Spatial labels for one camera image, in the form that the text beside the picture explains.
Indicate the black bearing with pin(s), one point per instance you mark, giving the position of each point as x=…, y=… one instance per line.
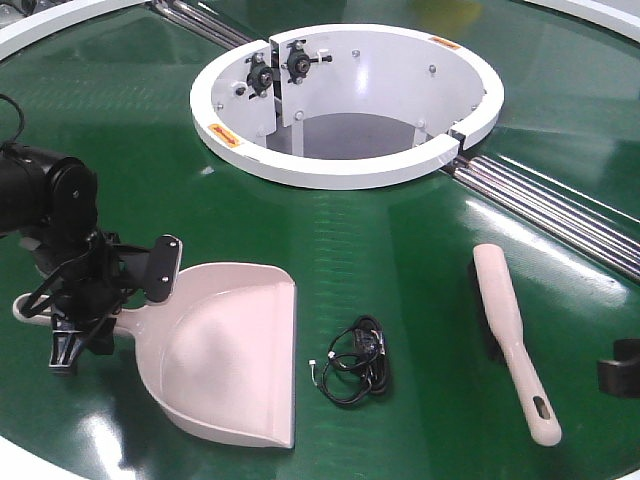
x=260, y=76
x=298, y=62

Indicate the steel rollers top left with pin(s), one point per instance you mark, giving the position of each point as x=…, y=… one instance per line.
x=203, y=21

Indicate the white rim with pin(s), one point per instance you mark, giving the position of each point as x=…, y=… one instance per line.
x=29, y=30
x=620, y=17

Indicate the steel rollers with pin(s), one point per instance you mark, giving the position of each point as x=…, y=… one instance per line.
x=575, y=224
x=203, y=21

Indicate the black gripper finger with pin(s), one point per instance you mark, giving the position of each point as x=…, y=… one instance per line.
x=620, y=376

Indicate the pink hand brush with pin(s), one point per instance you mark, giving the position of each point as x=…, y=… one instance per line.
x=505, y=323

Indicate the black bearing left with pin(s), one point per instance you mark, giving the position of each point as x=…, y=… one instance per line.
x=260, y=76

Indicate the black bearing right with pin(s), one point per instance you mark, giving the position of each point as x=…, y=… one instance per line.
x=298, y=62

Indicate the white outer rim right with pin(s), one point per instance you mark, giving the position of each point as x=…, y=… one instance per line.
x=620, y=17

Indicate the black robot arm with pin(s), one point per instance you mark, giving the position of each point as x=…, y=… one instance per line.
x=50, y=199

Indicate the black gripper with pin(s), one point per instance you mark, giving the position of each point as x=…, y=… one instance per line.
x=84, y=293

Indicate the pink plastic dustpan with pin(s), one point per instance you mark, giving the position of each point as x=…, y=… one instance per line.
x=218, y=355

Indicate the white inner ring guard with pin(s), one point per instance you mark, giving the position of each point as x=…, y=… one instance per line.
x=448, y=96

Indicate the white outer rim left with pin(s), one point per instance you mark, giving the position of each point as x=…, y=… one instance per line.
x=29, y=30

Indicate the steel rollers right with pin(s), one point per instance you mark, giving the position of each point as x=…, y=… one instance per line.
x=575, y=224

